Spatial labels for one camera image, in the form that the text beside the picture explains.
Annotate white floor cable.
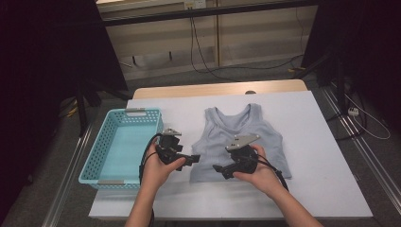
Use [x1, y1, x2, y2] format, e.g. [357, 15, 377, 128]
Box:
[343, 93, 392, 141]

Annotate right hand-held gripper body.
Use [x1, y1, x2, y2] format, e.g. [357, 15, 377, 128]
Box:
[224, 134, 262, 175]

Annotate person's left hand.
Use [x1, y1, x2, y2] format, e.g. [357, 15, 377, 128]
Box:
[140, 143, 186, 193]

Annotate white wall socket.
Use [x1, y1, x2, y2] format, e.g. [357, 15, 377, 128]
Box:
[183, 0, 207, 9]

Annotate left hand-held gripper black cable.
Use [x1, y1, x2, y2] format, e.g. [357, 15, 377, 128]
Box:
[138, 132, 166, 227]

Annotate white table cover sheet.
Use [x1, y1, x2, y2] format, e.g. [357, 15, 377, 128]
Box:
[88, 90, 374, 220]

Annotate grey tank top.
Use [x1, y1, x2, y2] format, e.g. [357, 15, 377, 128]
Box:
[188, 103, 293, 184]

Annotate black wall cable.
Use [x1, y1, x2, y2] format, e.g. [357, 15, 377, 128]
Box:
[191, 17, 305, 71]
[188, 17, 241, 82]

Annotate aluminium floor rail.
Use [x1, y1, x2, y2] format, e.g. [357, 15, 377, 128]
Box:
[320, 83, 401, 207]
[42, 121, 96, 227]

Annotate black horizontal bar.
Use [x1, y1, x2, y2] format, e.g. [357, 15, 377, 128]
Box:
[102, 0, 320, 27]

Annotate right hand-held gripper black cable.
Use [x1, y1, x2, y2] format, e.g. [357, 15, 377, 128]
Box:
[256, 154, 289, 192]

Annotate person's right hand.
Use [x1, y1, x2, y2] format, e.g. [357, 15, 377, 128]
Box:
[233, 144, 285, 199]

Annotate black curtain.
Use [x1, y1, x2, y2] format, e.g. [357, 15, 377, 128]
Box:
[0, 0, 129, 221]
[301, 0, 401, 133]

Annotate black metal stand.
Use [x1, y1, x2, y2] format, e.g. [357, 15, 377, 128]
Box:
[294, 51, 348, 108]

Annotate light blue plastic basket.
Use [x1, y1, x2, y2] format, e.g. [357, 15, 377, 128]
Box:
[78, 107, 165, 191]

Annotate black floor cable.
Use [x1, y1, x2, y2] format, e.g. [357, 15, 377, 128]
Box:
[325, 89, 369, 142]

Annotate hand-held gripper black cable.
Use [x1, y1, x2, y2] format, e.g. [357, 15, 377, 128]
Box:
[138, 132, 166, 227]
[256, 154, 289, 192]

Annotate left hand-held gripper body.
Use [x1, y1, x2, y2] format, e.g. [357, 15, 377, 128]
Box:
[155, 127, 187, 166]

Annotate black tripod stand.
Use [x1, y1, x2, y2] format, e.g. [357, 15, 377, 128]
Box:
[74, 79, 133, 138]

